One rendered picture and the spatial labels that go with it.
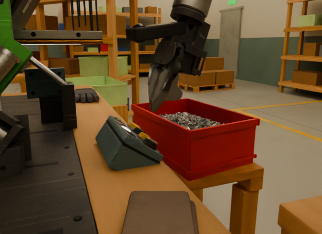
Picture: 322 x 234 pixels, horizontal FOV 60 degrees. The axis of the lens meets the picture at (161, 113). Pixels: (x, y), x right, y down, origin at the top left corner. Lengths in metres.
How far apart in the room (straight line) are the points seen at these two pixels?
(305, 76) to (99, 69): 4.61
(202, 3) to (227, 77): 6.45
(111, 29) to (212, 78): 4.05
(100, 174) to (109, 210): 0.10
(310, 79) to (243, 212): 5.87
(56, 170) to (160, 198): 0.22
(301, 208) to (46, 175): 0.41
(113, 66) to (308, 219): 2.76
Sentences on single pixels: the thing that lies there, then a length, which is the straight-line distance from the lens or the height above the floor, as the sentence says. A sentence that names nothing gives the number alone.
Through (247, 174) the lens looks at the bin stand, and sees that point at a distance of 0.73.
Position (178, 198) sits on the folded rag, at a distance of 0.34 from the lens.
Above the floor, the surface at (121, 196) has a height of 0.90.
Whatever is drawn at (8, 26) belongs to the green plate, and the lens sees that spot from 0.57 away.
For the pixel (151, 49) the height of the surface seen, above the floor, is 0.91.
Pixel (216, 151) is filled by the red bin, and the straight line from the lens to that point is 0.67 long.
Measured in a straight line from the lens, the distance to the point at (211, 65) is 7.17.
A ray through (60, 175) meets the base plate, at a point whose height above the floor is 0.90.
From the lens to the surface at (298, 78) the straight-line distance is 6.73.
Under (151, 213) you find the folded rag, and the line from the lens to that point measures 0.31.
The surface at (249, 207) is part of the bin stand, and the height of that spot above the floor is 0.69.
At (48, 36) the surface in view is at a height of 1.12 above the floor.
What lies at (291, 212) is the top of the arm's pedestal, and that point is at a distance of 0.50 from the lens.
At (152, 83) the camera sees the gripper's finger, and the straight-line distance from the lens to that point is 0.59.
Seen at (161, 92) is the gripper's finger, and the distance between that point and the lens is 0.55.
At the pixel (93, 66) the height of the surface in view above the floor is 0.84.
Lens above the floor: 1.10
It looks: 14 degrees down
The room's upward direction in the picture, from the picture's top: straight up
